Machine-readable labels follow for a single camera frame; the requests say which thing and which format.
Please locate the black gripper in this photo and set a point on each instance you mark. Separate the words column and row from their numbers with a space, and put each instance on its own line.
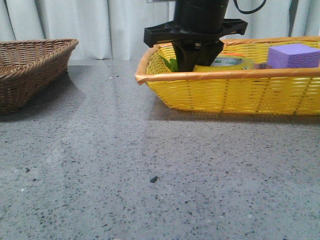
column 192, row 47

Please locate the yellow tape roll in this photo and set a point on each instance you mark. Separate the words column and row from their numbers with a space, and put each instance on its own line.
column 227, row 63

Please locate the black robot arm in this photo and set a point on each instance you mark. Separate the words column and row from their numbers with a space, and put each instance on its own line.
column 204, row 16

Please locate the brown lumpy toy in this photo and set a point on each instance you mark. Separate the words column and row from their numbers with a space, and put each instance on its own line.
column 261, row 66

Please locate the white curtain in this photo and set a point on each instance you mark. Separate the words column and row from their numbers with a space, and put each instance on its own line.
column 114, row 29

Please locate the purple foam block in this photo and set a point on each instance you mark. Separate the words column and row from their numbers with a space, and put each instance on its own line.
column 293, row 56

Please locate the yellow woven basket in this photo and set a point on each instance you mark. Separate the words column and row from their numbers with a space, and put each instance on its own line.
column 293, row 91

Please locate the small black debris chunk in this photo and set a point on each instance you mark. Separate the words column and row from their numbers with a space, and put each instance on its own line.
column 154, row 179

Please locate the brown wicker basket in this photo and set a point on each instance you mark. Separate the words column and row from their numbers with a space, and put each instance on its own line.
column 28, row 66

